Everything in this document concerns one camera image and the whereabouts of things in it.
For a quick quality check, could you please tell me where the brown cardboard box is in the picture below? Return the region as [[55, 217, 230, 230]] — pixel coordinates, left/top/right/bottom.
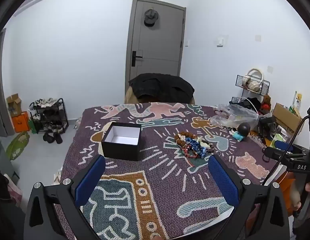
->
[[272, 102, 302, 133]]

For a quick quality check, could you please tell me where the red bead string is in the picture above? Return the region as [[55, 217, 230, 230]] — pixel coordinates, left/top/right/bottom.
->
[[182, 144, 198, 167]]

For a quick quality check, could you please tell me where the clear plastic bag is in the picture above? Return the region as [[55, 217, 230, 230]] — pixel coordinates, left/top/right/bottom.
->
[[210, 104, 259, 129]]

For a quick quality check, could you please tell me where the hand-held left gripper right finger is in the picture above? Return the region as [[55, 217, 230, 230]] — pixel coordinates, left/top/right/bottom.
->
[[207, 154, 290, 240]]

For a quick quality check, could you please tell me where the brown bead bracelet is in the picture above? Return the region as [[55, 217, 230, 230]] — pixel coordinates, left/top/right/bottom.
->
[[174, 132, 198, 148]]

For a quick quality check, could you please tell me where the pink bag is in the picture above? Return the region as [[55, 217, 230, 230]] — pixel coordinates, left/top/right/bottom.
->
[[6, 174, 23, 207]]

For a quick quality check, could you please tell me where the black door handle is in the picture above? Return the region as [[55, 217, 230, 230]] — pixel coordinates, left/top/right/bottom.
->
[[131, 51, 143, 67]]

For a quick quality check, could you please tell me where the grey cabinet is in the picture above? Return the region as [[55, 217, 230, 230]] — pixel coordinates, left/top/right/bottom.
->
[[0, 140, 15, 179]]

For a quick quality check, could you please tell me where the orange box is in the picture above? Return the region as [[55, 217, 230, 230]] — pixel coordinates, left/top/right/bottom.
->
[[12, 111, 30, 133]]

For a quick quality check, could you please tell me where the black box with white inside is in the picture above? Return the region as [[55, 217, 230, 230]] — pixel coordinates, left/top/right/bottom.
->
[[101, 122, 142, 162]]

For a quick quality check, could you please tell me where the black shoe rack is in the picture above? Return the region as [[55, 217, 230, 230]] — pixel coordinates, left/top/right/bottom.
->
[[29, 98, 69, 134]]

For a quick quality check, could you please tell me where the purple printed blanket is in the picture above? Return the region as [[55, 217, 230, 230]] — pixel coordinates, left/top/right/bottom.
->
[[54, 102, 283, 240]]

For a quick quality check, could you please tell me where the black jacket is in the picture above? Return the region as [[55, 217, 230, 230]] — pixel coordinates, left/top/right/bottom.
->
[[128, 73, 195, 104]]

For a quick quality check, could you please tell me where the blue braided bracelet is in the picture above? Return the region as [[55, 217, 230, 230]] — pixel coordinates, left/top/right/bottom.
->
[[185, 137, 207, 158]]

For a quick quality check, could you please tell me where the green tissue pack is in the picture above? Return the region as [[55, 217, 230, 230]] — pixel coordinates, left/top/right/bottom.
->
[[269, 134, 285, 148]]

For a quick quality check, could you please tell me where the black camera bag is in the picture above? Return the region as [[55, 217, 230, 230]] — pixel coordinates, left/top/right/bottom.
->
[[257, 116, 277, 140]]

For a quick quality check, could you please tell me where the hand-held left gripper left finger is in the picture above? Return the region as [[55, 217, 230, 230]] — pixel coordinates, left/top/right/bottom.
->
[[24, 154, 107, 240]]

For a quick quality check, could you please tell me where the open cardboard box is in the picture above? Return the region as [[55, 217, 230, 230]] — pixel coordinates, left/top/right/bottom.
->
[[6, 94, 22, 117]]

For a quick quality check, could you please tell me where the blue toy figurine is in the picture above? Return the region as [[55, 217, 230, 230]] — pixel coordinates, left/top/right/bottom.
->
[[230, 123, 251, 141]]

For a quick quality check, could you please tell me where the grey door frame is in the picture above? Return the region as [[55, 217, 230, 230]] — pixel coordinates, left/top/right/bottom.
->
[[0, 29, 8, 137]]

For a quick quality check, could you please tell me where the black wire rack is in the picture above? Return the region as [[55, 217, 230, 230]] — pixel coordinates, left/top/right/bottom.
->
[[231, 74, 270, 105]]

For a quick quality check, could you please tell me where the yellow green packet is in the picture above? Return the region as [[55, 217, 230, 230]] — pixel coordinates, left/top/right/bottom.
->
[[292, 91, 303, 110]]

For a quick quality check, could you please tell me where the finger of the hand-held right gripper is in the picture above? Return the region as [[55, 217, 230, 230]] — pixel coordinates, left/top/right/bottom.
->
[[264, 146, 293, 161], [273, 141, 294, 153]]

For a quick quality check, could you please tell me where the beige chair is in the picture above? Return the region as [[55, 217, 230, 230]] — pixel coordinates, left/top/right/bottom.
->
[[124, 86, 197, 104]]

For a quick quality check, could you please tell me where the grey cap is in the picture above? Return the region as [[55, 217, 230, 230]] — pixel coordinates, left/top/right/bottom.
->
[[144, 8, 159, 27]]

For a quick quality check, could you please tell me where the white handbag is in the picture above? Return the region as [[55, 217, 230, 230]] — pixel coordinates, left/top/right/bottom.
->
[[245, 68, 265, 92]]

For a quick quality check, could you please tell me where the green leaf-shaped mat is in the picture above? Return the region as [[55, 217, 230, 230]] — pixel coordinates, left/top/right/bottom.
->
[[5, 131, 30, 161]]

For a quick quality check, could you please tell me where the brown red plush toy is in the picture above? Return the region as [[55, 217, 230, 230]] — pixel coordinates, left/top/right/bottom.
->
[[260, 94, 272, 114]]

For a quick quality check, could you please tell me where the grey door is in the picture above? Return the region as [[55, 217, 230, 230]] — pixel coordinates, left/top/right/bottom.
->
[[124, 0, 187, 98]]

